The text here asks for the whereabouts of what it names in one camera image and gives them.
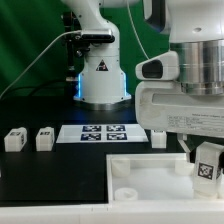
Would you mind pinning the white tag base sheet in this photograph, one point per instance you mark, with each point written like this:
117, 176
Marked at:
101, 133

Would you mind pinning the white square table top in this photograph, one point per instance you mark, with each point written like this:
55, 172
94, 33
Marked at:
149, 177

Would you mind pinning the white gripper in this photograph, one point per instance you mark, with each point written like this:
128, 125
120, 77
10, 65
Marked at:
162, 105

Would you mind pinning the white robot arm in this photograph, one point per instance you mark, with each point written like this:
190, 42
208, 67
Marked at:
196, 33

